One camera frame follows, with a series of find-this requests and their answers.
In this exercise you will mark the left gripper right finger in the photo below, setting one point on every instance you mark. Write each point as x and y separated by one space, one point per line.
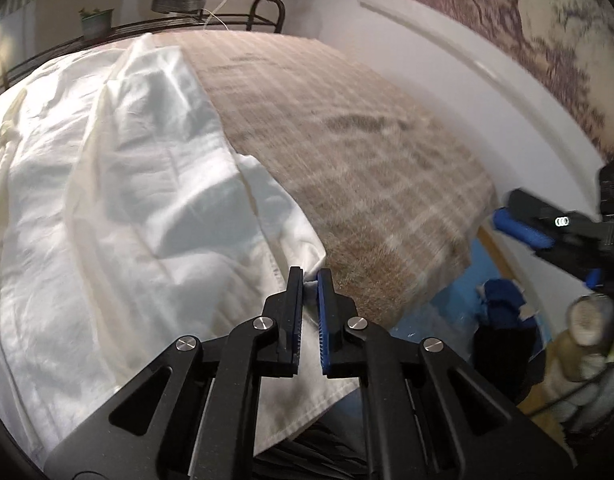
353 347

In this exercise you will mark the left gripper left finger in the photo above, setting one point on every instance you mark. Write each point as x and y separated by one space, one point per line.
265 346

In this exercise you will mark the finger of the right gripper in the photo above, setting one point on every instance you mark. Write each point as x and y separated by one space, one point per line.
593 279
504 223

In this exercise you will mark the white shirt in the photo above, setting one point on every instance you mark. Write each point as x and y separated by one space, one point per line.
127 220

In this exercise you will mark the blue clothes pile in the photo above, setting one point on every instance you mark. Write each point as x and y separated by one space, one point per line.
507 347

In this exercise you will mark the black metal clothes rack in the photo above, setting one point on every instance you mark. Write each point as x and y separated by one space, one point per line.
248 21

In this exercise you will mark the right white gloved hand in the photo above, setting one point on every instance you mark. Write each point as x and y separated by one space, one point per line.
579 381

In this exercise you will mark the beige plaid bed blanket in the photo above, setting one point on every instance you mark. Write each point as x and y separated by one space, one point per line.
395 198

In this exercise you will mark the small potted plant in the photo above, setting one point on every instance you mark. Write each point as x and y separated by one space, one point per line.
96 24

